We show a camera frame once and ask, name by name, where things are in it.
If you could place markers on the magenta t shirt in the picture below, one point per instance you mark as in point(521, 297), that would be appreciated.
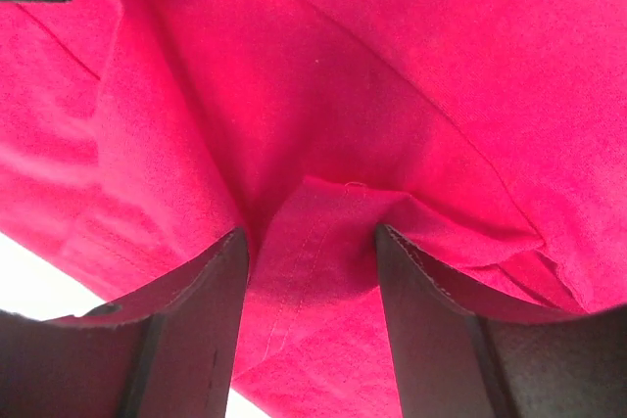
point(491, 133)

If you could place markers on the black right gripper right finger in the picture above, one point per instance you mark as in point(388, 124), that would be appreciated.
point(461, 349)

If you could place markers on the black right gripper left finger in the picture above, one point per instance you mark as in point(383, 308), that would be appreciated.
point(164, 350)

